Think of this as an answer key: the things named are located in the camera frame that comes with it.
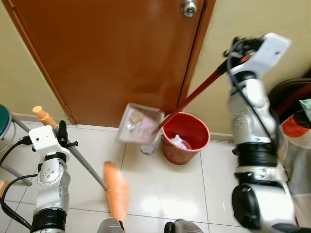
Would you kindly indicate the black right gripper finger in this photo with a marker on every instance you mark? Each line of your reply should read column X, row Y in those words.
column 228, row 59

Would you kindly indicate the orange broom with grey stick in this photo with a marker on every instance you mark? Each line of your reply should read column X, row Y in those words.
column 117, row 191

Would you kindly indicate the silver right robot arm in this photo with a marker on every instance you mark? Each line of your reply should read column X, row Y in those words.
column 252, row 126

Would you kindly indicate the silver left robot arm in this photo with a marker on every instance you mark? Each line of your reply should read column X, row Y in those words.
column 51, row 187

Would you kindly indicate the teal dotted cloth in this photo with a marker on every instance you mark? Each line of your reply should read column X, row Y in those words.
column 306, row 108

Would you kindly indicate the green stool with metal legs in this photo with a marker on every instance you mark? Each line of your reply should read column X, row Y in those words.
column 4, row 121

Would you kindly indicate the orange round object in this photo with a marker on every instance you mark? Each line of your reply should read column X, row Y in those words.
column 294, row 128

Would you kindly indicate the black chair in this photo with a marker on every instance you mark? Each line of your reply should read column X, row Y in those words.
column 284, row 94

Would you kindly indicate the plaid grey cloth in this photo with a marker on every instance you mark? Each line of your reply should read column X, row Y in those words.
column 296, row 165

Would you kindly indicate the silver round door knob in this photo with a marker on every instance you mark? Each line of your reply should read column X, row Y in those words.
column 188, row 7

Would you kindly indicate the small crumpled paper scrap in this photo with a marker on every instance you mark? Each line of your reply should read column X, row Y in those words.
column 147, row 149

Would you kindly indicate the pink trash in dustpan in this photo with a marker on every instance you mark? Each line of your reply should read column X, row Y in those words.
column 147, row 127

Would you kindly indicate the brown wooden door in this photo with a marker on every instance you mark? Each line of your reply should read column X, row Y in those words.
column 107, row 53

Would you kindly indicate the grey left robot leg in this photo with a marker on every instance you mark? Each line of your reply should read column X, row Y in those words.
column 111, row 226

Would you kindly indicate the grey robot leg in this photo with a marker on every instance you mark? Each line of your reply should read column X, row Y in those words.
column 111, row 226
column 183, row 227

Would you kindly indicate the white crumpled plastic trash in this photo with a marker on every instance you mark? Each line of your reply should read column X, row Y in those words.
column 179, row 141

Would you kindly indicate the red plastic bucket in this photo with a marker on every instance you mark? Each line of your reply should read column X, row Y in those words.
column 171, row 151

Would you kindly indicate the grey right robot leg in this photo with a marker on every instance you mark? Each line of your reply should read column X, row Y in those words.
column 183, row 227

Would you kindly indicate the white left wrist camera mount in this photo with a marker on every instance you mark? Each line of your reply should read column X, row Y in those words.
column 43, row 138

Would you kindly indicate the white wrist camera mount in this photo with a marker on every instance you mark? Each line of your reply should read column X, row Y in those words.
column 43, row 138
column 269, row 51

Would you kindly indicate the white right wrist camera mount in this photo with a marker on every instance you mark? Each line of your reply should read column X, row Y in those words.
column 269, row 51

